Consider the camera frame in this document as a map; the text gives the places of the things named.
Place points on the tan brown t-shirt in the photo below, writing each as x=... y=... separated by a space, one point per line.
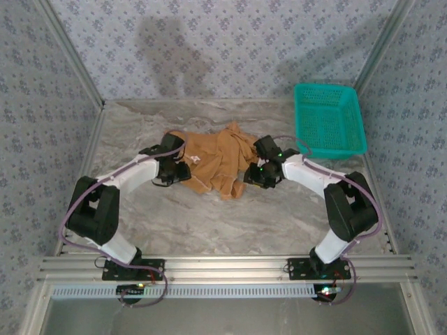
x=209 y=150

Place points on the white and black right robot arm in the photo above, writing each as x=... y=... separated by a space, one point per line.
x=304 y=172

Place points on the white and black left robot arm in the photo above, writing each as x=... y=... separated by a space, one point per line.
x=136 y=174

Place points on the teal plastic basket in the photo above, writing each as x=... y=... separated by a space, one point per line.
x=328 y=118

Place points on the black left controller board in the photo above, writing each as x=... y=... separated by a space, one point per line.
x=129 y=291

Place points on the black controller board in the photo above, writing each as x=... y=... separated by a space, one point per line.
x=129 y=291
x=326 y=292

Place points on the black right controller board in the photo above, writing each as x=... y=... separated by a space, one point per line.
x=326 y=292

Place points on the aluminium table side rail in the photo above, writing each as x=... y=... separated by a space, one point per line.
x=98 y=125
x=389 y=244

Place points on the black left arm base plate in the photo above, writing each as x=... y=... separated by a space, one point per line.
x=155 y=267

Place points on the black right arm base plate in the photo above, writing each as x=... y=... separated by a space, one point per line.
x=297 y=270

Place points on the aluminium mounting rail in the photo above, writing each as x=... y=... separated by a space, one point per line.
x=227 y=268

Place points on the aluminium frame post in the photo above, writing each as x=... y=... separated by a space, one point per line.
x=73 y=52
x=383 y=42

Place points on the aluminium frame leg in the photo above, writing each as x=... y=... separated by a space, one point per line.
x=415 y=307
x=36 y=307

